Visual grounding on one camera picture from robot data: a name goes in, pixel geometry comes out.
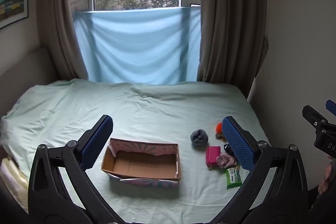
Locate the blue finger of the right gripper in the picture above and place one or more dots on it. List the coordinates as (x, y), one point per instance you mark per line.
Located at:
(331, 107)

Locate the light blue window cloth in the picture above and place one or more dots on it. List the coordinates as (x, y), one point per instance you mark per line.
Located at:
(150, 46)

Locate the grey fluffy sock ball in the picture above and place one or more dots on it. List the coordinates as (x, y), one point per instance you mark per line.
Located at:
(199, 138)

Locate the pale green bed sheet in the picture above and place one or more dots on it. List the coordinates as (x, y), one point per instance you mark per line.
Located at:
(63, 111)

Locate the orange pompom toy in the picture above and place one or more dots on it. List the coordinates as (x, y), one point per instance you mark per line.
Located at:
(218, 132)

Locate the magenta pink pouch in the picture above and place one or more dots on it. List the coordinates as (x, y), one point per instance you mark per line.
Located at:
(212, 152)

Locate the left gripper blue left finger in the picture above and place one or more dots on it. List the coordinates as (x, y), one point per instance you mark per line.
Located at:
(92, 142)

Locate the left brown curtain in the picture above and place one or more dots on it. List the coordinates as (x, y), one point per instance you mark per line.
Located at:
(56, 32)

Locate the brown curtain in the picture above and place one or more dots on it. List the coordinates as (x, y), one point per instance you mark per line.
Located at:
(233, 42)
(56, 32)

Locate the green wet wipes pack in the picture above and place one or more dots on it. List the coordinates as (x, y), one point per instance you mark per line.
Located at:
(233, 178)

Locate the right brown curtain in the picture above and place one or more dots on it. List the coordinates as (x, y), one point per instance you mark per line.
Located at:
(233, 42)

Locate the black patterned scrunchie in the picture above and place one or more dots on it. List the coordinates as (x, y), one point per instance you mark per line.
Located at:
(229, 151)

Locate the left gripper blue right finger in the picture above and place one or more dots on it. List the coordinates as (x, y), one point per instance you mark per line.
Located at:
(241, 142)

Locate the open cardboard box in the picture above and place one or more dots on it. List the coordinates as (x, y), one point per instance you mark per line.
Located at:
(143, 163)

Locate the person right hand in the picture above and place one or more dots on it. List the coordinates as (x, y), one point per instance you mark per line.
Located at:
(324, 184)

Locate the pink cloth sock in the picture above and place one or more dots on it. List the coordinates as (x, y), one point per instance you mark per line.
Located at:
(225, 161)

